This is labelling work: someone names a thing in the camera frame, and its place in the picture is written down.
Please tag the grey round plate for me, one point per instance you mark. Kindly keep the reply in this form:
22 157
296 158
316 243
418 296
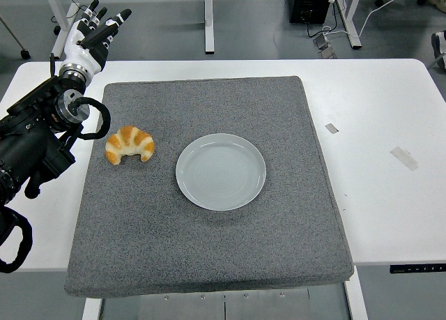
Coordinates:
221 172

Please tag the grey speckled mat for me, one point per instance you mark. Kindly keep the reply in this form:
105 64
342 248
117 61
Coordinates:
209 243

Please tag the large clear tape piece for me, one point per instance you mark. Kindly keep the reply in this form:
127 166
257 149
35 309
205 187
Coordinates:
404 158

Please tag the grey metal plate with screws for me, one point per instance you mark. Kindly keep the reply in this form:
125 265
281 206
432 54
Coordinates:
244 306

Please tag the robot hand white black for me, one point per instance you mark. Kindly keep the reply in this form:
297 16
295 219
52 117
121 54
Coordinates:
78 56

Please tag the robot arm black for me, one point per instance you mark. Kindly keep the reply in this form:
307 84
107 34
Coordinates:
28 149

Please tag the white desk leg with foot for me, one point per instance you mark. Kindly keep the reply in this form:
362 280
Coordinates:
59 16

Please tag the grey foot pedal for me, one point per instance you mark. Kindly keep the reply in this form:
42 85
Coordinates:
321 43
328 53

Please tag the black computer tower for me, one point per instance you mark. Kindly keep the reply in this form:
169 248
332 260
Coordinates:
308 6

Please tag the white desk leg slanted foot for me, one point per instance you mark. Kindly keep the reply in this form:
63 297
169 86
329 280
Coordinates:
352 23

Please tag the black table control panel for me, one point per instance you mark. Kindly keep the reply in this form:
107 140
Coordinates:
418 268

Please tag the white desk leg straight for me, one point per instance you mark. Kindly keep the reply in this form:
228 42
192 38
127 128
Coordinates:
208 20

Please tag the thin stand with caster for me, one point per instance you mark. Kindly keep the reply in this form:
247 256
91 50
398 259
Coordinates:
25 53

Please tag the person's shoe dark white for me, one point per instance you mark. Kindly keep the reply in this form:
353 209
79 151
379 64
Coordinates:
439 48

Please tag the small clear tape piece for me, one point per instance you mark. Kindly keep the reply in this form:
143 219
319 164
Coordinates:
332 128

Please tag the croissant bread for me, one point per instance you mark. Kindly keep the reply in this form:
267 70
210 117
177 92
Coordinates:
130 140

